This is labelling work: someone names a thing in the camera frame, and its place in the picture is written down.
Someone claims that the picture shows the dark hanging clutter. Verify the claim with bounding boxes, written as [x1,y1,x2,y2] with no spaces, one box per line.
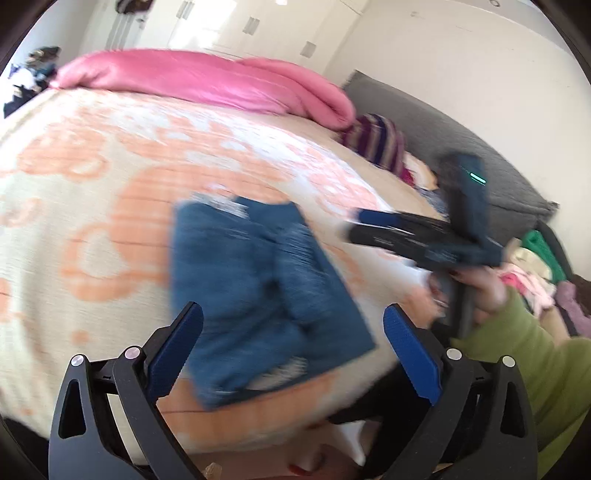
[4,45,63,118]

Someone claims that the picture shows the pink duvet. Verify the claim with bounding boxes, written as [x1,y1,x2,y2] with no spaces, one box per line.
[48,48,357,131]

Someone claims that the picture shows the person's legs in black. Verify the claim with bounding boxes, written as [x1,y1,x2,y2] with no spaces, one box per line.
[323,364,435,428]

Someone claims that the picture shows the dark patterned cloth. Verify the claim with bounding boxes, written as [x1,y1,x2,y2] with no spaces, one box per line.
[416,187,448,217]

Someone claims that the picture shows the grey quilted headboard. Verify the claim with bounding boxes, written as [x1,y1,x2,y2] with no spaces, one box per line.
[342,69,560,224]

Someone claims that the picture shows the peach pillow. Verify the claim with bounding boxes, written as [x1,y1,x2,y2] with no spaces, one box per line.
[402,154,438,191]

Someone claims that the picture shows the peach floral bed blanket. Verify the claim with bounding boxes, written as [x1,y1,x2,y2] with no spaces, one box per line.
[0,85,446,464]

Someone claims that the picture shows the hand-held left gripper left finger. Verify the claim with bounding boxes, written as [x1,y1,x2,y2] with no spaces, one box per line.
[48,301,206,480]

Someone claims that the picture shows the pile of clothes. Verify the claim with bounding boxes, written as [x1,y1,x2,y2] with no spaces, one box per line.
[501,228,591,326]

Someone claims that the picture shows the striped purple garment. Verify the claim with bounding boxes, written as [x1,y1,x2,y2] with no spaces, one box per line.
[341,113,408,177]

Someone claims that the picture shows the person's right hand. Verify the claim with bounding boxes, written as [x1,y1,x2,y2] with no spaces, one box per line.
[427,265,509,325]

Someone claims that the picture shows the blue denim pants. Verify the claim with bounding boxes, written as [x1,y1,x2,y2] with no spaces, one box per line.
[170,194,377,411]

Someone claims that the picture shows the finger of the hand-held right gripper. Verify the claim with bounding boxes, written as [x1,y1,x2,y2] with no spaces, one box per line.
[339,222,446,268]
[355,208,452,232]

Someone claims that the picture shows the person's right forearm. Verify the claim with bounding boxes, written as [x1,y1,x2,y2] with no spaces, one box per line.
[450,286,591,478]

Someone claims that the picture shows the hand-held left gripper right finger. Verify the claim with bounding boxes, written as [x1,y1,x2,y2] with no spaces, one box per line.
[382,302,539,480]

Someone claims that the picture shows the white wardrobe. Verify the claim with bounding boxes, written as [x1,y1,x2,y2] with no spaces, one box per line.
[78,0,372,90]

